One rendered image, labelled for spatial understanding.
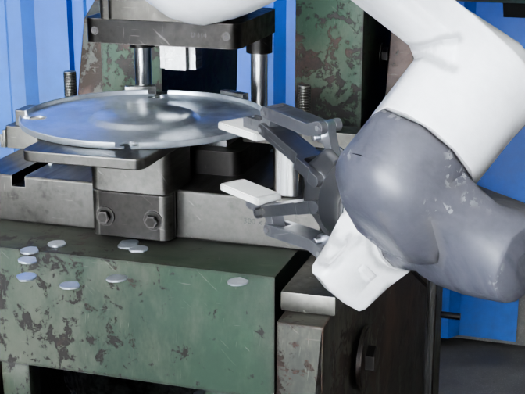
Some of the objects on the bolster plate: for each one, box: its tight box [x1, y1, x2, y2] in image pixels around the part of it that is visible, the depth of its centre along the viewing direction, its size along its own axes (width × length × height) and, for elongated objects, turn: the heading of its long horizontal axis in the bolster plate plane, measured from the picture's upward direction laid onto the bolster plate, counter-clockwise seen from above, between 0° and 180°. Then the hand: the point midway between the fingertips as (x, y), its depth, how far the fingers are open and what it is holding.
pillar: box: [251, 54, 268, 106], centre depth 148 cm, size 2×2×14 cm
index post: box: [273, 132, 302, 197], centre depth 130 cm, size 3×3×10 cm
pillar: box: [134, 48, 152, 85], centre depth 153 cm, size 2×2×14 cm
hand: (247, 159), depth 117 cm, fingers open, 6 cm apart
